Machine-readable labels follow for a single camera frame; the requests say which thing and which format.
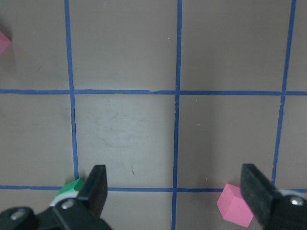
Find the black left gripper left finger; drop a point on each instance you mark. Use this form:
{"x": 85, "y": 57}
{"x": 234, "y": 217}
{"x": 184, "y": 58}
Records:
{"x": 94, "y": 191}

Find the pink cube far left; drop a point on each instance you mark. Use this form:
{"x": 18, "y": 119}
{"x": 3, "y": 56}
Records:
{"x": 4, "y": 42}

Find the green cube near left arm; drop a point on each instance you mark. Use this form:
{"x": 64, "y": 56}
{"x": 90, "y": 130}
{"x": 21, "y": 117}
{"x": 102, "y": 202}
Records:
{"x": 71, "y": 189}

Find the pink cube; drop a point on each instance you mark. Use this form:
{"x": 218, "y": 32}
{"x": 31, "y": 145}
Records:
{"x": 4, "y": 42}
{"x": 233, "y": 207}

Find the pink cube centre front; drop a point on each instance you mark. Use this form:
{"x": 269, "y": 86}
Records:
{"x": 233, "y": 207}

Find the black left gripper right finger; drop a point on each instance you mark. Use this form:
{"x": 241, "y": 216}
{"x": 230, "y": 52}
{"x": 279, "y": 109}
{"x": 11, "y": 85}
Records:
{"x": 258, "y": 192}

